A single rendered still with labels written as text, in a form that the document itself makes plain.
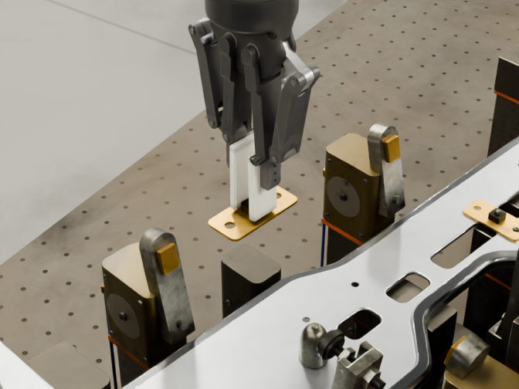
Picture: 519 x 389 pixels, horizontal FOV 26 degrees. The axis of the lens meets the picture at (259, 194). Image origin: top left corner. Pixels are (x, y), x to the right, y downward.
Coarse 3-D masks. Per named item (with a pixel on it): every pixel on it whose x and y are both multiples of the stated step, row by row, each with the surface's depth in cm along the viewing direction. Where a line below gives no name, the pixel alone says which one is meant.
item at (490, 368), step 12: (492, 360) 114; (480, 372) 113; (492, 372) 113; (504, 372) 113; (444, 384) 113; (456, 384) 111; (468, 384) 111; (480, 384) 111; (492, 384) 111; (504, 384) 111; (516, 384) 111
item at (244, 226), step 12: (276, 192) 104; (288, 192) 104; (276, 204) 103; (288, 204) 103; (216, 216) 102; (228, 216) 102; (240, 216) 102; (264, 216) 102; (216, 228) 100; (228, 228) 100; (240, 228) 100; (252, 228) 100
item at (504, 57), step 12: (516, 48) 171; (504, 60) 168; (516, 60) 168; (504, 72) 169; (516, 72) 168; (504, 84) 170; (516, 84) 169; (504, 96) 172; (516, 96) 170; (504, 108) 173; (516, 108) 171; (504, 120) 174; (516, 120) 172; (492, 132) 177; (504, 132) 175; (516, 132) 173; (492, 144) 178; (504, 144) 176
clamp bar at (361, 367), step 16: (336, 336) 96; (320, 352) 96; (336, 352) 96; (352, 352) 96; (368, 352) 95; (336, 368) 95; (352, 368) 94; (368, 368) 94; (336, 384) 96; (352, 384) 94; (368, 384) 94; (384, 384) 94
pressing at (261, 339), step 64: (448, 192) 147; (512, 192) 147; (384, 256) 137; (512, 256) 137; (256, 320) 128; (320, 320) 128; (384, 320) 128; (128, 384) 121; (192, 384) 121; (256, 384) 121; (320, 384) 121
